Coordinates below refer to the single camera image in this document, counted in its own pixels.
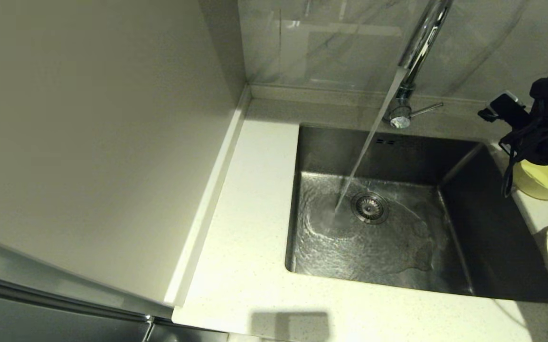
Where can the stainless steel appliance front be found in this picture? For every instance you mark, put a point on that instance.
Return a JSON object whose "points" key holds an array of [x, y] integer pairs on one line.
{"points": [[41, 323]]}

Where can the stainless steel sink basin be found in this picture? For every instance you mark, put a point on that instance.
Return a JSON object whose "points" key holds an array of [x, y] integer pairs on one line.
{"points": [[421, 270]]}

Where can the yellow plastic bowl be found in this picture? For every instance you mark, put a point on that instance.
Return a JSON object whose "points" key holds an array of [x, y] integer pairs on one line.
{"points": [[540, 187]]}

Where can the round metal drain strainer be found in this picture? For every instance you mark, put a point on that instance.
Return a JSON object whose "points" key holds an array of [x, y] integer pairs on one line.
{"points": [[370, 207]]}

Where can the grey cabinet side panel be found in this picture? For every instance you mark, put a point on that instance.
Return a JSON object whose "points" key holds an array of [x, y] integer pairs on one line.
{"points": [[89, 142]]}

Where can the chrome kitchen faucet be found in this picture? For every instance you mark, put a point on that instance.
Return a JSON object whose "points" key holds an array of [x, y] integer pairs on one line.
{"points": [[423, 38]]}

